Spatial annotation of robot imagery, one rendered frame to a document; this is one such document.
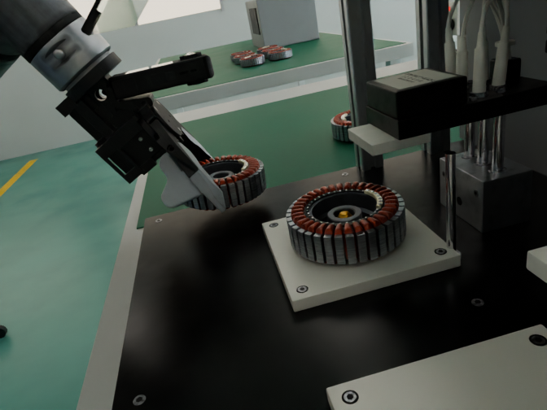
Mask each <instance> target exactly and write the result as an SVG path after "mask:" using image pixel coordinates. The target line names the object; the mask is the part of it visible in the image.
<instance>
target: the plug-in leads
mask: <svg viewBox="0 0 547 410"><path fill-rule="evenodd" d="M458 2H459V0H454V2H453V5H452V6H451V9H450V11H449V15H448V18H447V24H446V29H445V44H444V57H445V71H446V72H451V73H455V74H458V75H463V76H466V77H467V78H468V50H467V49H466V26H467V22H468V19H469V15H470V11H471V9H472V7H473V5H474V2H475V0H470V3H469V5H468V7H467V9H466V13H465V16H464V20H463V23H462V32H461V36H460V41H459V47H458V51H457V55H456V46H455V41H454V40H453V34H452V29H451V28H450V26H451V20H452V17H453V13H454V10H455V8H456V5H457V3H458ZM496 2H497V5H496V3H495V2H494V1H493V0H483V5H482V13H481V19H480V23H479V31H478V37H477V44H476V48H475V52H474V68H473V84H472V91H471V92H470V96H478V98H485V97H487V96H488V90H486V83H489V84H491V79H488V41H487V37H486V27H485V20H486V15H487V12H488V8H489V6H490V7H491V9H492V12H493V14H494V16H495V19H496V22H497V26H498V28H499V32H500V36H501V40H500V41H496V42H495V47H497V54H496V58H495V59H491V60H490V78H492V84H491V85H490V86H489V89H490V90H493V91H496V87H506V88H508V83H505V81H506V80H509V79H513V78H516V77H520V72H521V59H520V58H517V57H511V53H510V46H513V45H515V40H514V39H509V36H510V0H496ZM497 7H498V8H497Z"/></svg>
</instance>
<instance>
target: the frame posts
mask: <svg viewBox="0 0 547 410"><path fill-rule="evenodd" d="M339 15H340V23H341V30H342V38H343V46H344V60H345V67H346V75H347V83H348V97H349V105H350V112H351V120H352V128H355V127H358V126H362V125H365V124H368V122H367V116H366V106H367V105H368V98H367V88H366V82H367V81H372V80H377V77H376V67H375V57H374V37H373V26H372V16H371V5H370V0H339ZM415 15H416V35H417V55H418V70H419V69H424V68H431V69H435V70H440V71H444V72H445V57H444V44H445V29H446V24H447V18H448V15H449V0H415ZM421 149H422V150H427V153H429V154H431V155H432V154H435V153H439V152H438V150H442V151H446V150H450V129H444V130H440V131H436V132H433V133H431V141H430V142H428V143H424V144H421ZM354 150H355V157H356V166H358V167H361V170H362V171H367V170H370V169H371V167H376V168H380V167H383V154H381V155H375V156H373V155H371V154H369V153H368V152H367V151H365V150H364V149H362V148H361V147H359V146H358V145H357V144H356V143H355V142H354Z"/></svg>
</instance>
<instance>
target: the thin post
mask: <svg viewBox="0 0 547 410"><path fill-rule="evenodd" d="M445 192H446V243H447V248H449V249H454V250H455V251H456V252H457V253H459V254H460V256H461V257H462V254H461V252H460V251H458V250H456V152H455V151H447V152H445Z"/></svg>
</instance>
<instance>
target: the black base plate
mask: <svg viewBox="0 0 547 410"><path fill-rule="evenodd" d="M447 151H455V152H456V154H459V153H462V152H464V140H461V141H457V142H451V143H450V150H446V151H442V150H438V152H439V153H435V154H432V155H431V154H429V153H427V150H419V151H415V152H412V153H408V154H405V155H399V156H396V157H392V158H389V159H384V160H383V167H380V168H376V167H371V169H370V170H367V171H362V170H361V167H358V166H356V167H352V168H346V169H343V170H339V171H336V172H330V173H327V174H323V175H320V176H316V177H310V178H307V179H303V180H300V181H294V182H291V183H287V184H284V185H278V186H275V187H271V188H267V189H265V191H264V192H263V193H261V195H259V196H257V198H254V199H253V200H252V201H249V202H248V203H244V204H243V205H238V206H237V207H231V205H230V208H229V209H226V210H225V211H224V212H221V211H219V210H218V209H216V210H215V211H212V210H208V211H205V210H199V209H194V208H190V207H189V208H186V209H182V210H179V211H175V212H169V213H165V214H162V215H158V216H153V217H149V218H146V219H145V223H144V228H143V233H142V241H141V246H140V251H139V256H138V265H137V269H136V274H135V279H134V284H133V293H132V298H131V302H130V307H129V315H128V320H127V325H126V330H125V339H124V344H123V348H122V353H121V358H120V367H119V372H118V376H117V381H116V390H115V394H114V399H113V405H112V410H331V408H330V405H329V402H328V398H327V393H326V388H328V387H331V386H336V385H338V384H342V383H345V382H350V381H352V380H356V379H358V378H361V377H366V376H369V375H372V374H375V373H380V372H382V371H385V370H389V369H393V368H396V367H399V366H401V365H405V364H409V363H413V362H415V361H419V360H423V359H426V358H429V357H432V356H435V355H439V354H443V353H445V352H448V351H453V350H456V349H459V348H462V347H467V346H469V345H472V344H476V343H478V342H483V341H486V340H489V339H492V338H497V337H500V336H502V335H506V334H510V333H513V332H516V331H519V330H522V329H526V328H530V327H532V326H535V325H543V326H544V327H545V328H546V329H547V283H546V282H544V281H543V280H541V279H540V278H539V277H538V276H536V275H535V274H534V273H532V272H531V271H529V270H528V269H527V252H528V251H531V250H534V249H537V248H540V247H543V246H547V176H545V175H542V174H540V173H538V172H535V171H533V173H532V193H531V204H530V215H529V220H528V221H524V222H522V223H518V224H515V225H510V226H506V227H504V228H500V229H495V230H492V231H488V232H486V233H481V232H480V231H478V230H477V229H476V228H475V227H473V226H472V225H470V224H469V223H467V222H466V221H464V220H463V219H462V218H461V217H460V216H458V215H456V250H458V251H460V252H461V254H462V257H461V266H459V267H456V268H451V269H448V270H444V271H441V272H438V273H433V274H430V275H426V276H424V277H419V278H415V279H412V280H409V281H404V282H401V283H397V284H395V285H391V286H386V287H383V288H380V289H377V290H372V291H369V292H365V293H362V294H357V295H354V296H351V297H347V298H345V299H340V300H336V301H334V302H330V303H325V304H322V305H319V306H316V307H311V308H307V309H304V310H301V311H298V312H294V310H293V308H292V306H291V302H290V300H289V298H288V295H287V292H286V289H285V287H284V285H283V282H282V278H281V277H280V274H279V271H278V268H277V265H276V264H275V261H274V258H273V255H272V253H271V250H270V248H269V244H268V243H267V240H266V237H265V234H264V231H263V228H262V224H263V223H265V222H269V221H272V220H278V219H282V218H285V217H286V214H287V210H288V209H289V206H290V205H293V202H294V201H296V200H298V198H300V197H301V196H303V195H304V194H307V193H308V192H309V191H314V190H315V189H321V187H323V186H326V187H327V186H328V185H334V186H335V188H336V184H337V183H342V184H343V187H344V183H345V182H350V183H353V182H354V181H357V182H358V183H361V182H365V183H373V184H376V185H377V184H378V185H382V186H385V187H386V188H390V189H392V190H395V191H396V192H397V193H398V194H399V195H400V196H401V197H402V198H403V199H404V202H405V208H406V209H407V210H409V211H410V212H411V213H412V214H413V215H415V216H416V217H417V218H418V219H419V220H420V221H421V222H422V223H423V224H425V225H426V226H427V227H428V228H429V229H431V230H432V231H433V232H434V233H435V234H437V235H438V236H439V237H440V238H441V239H443V240H444V241H445V242H446V206H444V205H443V204H441V202H440V158H443V157H445V152H447Z"/></svg>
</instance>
